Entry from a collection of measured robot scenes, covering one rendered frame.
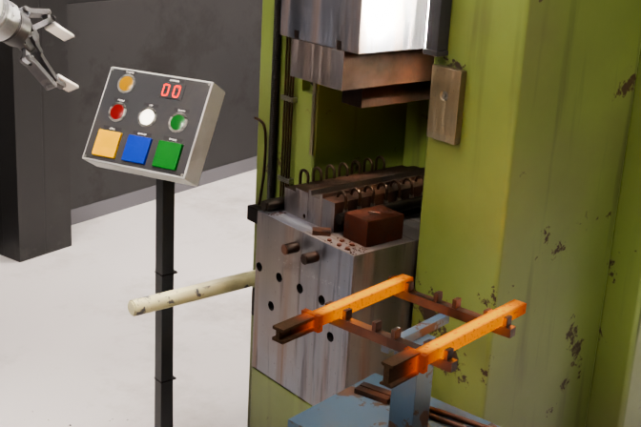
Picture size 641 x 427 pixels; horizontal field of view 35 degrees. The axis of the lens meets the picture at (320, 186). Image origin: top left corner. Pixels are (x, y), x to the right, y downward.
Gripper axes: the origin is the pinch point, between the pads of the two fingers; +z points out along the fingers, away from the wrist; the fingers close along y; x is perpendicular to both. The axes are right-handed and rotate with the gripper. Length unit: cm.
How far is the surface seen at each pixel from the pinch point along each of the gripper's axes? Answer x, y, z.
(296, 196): -26, -26, 55
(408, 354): -64, -86, 4
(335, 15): -56, 2, 28
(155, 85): 7, 17, 48
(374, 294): -53, -67, 24
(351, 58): -56, -7, 33
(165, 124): 6.0, 4.8, 49.1
